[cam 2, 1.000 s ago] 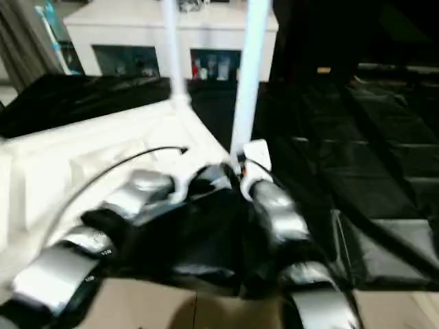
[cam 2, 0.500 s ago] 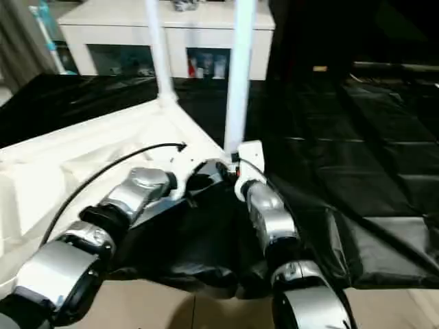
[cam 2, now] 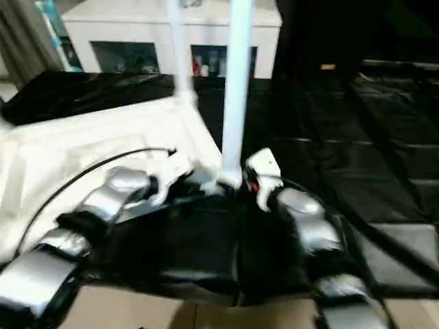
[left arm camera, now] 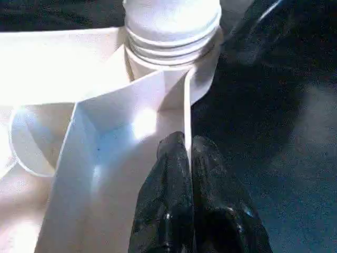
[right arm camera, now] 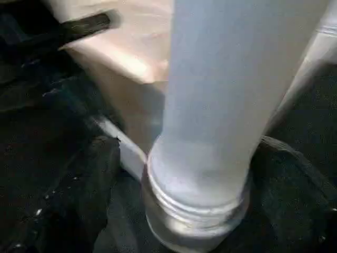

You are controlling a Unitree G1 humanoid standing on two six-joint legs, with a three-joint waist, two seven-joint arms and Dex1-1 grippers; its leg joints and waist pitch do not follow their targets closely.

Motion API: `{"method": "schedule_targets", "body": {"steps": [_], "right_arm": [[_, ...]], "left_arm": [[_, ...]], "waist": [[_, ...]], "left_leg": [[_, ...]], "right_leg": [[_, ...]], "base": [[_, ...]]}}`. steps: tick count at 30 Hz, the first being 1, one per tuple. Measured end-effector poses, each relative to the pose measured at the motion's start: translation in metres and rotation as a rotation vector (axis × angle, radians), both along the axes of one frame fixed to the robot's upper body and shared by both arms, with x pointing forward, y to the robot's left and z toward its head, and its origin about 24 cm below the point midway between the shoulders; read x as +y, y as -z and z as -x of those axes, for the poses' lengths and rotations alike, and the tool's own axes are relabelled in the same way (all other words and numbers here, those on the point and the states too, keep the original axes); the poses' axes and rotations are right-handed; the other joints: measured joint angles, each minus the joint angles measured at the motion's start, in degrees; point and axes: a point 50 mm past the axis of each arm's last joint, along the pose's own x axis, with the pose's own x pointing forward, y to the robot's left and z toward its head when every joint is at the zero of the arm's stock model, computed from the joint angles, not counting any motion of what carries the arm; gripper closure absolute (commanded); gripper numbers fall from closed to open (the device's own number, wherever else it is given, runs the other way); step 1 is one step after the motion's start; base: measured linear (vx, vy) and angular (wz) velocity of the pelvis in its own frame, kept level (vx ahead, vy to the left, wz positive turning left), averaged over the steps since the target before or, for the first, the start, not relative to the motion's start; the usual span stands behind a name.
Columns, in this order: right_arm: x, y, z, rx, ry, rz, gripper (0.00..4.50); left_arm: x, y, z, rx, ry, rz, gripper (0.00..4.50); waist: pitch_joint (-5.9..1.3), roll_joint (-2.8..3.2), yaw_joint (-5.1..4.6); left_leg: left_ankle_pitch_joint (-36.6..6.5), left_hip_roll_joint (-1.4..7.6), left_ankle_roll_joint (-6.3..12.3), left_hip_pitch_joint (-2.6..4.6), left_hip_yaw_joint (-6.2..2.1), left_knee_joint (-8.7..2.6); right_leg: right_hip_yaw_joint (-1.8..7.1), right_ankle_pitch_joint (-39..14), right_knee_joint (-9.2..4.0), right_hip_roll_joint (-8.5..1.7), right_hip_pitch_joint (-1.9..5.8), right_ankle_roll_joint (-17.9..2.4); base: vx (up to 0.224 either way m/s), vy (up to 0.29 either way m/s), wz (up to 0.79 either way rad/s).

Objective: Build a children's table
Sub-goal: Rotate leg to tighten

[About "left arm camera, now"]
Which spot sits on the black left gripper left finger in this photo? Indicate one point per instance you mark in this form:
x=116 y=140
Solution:
x=166 y=211

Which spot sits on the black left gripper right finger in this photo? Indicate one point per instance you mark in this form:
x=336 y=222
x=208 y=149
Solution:
x=224 y=213

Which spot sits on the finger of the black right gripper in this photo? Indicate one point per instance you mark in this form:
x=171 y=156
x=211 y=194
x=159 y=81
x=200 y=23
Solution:
x=258 y=29

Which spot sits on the white plastic table leg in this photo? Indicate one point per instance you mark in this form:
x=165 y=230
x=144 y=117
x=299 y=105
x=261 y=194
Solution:
x=171 y=29

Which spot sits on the white plastic table top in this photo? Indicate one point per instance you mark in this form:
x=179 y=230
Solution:
x=63 y=132

